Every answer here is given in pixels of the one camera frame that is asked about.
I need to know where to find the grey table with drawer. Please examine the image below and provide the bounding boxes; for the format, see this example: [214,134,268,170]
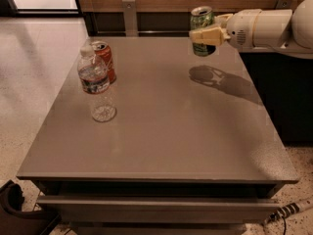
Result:
[18,37,298,235]

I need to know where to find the orange soda can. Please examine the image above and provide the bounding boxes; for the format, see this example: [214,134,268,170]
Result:
[91,41,116,83]

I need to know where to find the dark brown chair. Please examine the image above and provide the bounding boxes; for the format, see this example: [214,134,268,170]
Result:
[0,180,61,235]

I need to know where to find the left metal bracket post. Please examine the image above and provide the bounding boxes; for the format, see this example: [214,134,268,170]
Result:
[122,0,138,37]

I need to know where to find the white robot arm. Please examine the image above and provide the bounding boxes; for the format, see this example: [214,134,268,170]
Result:
[189,0,313,59]

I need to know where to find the clear plastic water bottle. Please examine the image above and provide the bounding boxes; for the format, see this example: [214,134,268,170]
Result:
[77,45,116,122]

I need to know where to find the right metal bracket post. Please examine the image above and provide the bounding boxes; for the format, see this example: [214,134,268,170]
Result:
[275,0,293,10]

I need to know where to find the green soda can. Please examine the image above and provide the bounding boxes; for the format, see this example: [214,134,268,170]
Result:
[190,6,216,57]

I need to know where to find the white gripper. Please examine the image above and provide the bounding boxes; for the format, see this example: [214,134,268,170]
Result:
[189,9,292,49]

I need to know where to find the metal bracket post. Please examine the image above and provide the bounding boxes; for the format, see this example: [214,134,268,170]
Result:
[275,0,293,10]
[122,0,138,37]

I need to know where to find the striped white black cable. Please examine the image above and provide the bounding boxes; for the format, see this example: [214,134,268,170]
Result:
[262,198,313,226]

